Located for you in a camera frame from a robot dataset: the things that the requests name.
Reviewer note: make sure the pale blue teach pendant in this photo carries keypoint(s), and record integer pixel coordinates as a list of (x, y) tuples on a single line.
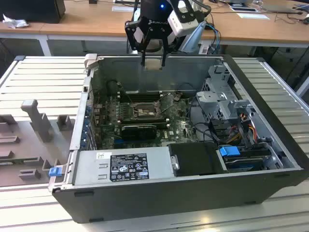
[(194, 38)]

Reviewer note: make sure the silver CPU plate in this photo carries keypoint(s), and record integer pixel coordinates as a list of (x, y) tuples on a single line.
[(153, 64)]

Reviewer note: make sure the black plastic drive shroud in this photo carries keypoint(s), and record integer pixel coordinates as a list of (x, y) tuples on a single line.
[(195, 159)]

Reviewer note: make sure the silver metal drive cage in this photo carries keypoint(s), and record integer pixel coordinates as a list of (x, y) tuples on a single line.
[(217, 104)]

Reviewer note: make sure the green RAM stick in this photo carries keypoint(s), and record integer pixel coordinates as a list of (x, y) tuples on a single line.
[(12, 161)]

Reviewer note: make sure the grey case corner bracket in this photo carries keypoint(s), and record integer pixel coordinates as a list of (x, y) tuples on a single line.
[(91, 60)]

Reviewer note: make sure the grey laptop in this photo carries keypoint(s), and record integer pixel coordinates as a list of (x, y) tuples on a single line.
[(282, 7)]

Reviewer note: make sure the green motherboard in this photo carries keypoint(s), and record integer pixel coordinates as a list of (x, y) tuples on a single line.
[(178, 125)]

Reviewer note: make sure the white paper sheet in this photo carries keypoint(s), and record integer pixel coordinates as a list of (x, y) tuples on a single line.
[(252, 16)]

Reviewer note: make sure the crumpled white paper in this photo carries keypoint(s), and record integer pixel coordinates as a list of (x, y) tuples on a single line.
[(14, 22)]

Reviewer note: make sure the blue case latch clip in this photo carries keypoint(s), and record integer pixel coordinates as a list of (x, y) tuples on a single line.
[(54, 172)]

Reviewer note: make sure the black open PC case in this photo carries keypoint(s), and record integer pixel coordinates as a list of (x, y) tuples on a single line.
[(169, 200)]

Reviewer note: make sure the black graphics card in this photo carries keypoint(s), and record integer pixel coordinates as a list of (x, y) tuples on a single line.
[(138, 133)]

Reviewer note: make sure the silver power supply unit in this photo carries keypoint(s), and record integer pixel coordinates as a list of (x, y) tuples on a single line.
[(89, 166)]

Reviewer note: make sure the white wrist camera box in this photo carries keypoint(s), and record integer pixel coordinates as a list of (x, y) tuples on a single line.
[(182, 25)]

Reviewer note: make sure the small white barcode sticker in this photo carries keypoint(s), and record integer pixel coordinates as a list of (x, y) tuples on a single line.
[(103, 155)]

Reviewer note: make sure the black PSU label sticker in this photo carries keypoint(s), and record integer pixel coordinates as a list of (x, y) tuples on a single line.
[(130, 166)]

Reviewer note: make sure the CPU socket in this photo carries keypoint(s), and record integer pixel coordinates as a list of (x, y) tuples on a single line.
[(146, 106)]

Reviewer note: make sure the grey parts rack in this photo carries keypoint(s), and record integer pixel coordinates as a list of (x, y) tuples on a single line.
[(29, 149)]

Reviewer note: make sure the blue disk carrier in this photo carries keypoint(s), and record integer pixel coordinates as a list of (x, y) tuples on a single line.
[(228, 151)]

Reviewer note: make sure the wooden desk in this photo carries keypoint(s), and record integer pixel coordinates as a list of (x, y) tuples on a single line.
[(96, 21)]

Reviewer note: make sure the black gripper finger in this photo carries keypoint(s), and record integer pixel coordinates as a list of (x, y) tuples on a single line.
[(144, 58), (164, 58)]

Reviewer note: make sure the black RAM stick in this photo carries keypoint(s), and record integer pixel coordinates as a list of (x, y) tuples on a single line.
[(144, 120), (140, 96)]

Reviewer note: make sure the black computer tower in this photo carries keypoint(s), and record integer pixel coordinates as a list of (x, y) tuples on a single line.
[(31, 10)]

